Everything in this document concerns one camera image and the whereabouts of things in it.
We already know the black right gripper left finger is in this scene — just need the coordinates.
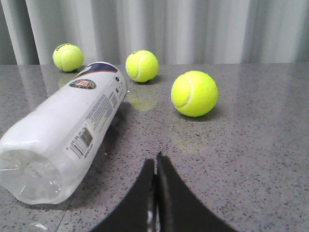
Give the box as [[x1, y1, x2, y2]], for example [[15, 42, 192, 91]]
[[92, 159, 155, 232]]

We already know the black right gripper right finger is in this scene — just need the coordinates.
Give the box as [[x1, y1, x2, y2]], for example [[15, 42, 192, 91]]
[[156, 152, 235, 232]]

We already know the white plastic tennis ball can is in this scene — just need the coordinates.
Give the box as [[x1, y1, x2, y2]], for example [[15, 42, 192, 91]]
[[0, 62, 127, 205]]

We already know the tennis ball far right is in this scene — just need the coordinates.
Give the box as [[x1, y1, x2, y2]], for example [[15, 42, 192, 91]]
[[171, 71, 219, 117]]

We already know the tennis ball behind can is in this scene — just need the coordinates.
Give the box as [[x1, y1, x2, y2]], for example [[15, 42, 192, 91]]
[[126, 50, 159, 83]]

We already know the grey pleated curtain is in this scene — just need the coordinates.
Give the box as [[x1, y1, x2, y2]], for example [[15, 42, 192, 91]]
[[0, 0, 309, 64]]

